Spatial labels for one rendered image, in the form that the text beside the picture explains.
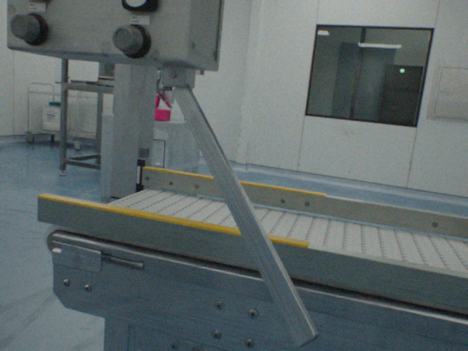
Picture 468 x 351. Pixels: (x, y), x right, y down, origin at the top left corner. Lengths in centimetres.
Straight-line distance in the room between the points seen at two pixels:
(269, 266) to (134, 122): 52
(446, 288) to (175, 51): 35
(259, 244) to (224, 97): 560
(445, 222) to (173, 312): 44
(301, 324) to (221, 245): 15
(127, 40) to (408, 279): 36
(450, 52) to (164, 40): 523
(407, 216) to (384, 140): 481
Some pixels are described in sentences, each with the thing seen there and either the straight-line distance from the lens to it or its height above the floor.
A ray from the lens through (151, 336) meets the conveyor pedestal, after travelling 61.
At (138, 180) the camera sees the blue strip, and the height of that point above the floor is 81.
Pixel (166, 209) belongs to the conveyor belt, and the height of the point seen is 80.
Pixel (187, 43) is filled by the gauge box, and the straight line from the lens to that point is 43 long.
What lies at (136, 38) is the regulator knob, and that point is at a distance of 43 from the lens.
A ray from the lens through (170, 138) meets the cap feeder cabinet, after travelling 310.
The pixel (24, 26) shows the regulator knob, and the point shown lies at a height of 103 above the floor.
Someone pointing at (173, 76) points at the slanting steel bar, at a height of 99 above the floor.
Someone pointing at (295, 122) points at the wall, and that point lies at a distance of 564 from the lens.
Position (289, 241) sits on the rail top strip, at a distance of 45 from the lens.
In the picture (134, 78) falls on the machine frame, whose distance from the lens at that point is 81.
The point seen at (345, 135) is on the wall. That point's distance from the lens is 554.
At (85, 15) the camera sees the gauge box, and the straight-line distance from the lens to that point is 48.
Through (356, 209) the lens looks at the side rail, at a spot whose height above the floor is 82.
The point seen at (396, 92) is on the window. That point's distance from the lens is 551.
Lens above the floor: 98
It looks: 11 degrees down
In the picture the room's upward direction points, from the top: 6 degrees clockwise
